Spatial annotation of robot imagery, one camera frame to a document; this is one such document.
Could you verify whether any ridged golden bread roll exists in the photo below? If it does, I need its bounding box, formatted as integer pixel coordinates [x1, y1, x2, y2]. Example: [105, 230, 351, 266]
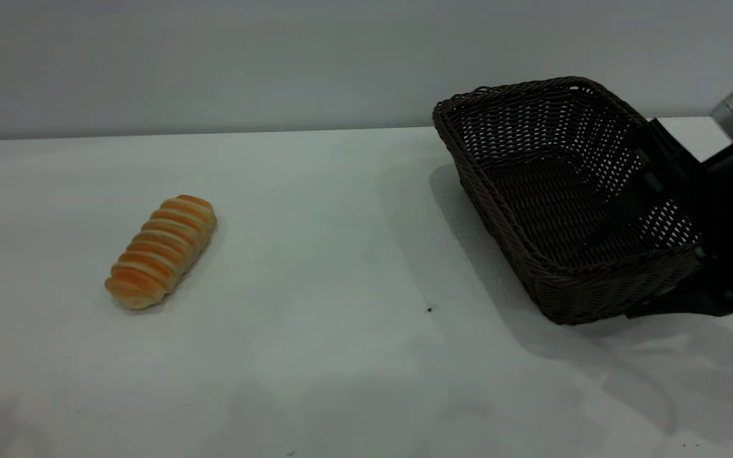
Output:
[104, 195, 218, 311]

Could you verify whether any dark brown wicker basket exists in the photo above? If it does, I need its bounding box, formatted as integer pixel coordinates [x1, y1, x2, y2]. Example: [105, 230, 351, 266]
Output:
[432, 77, 706, 326]

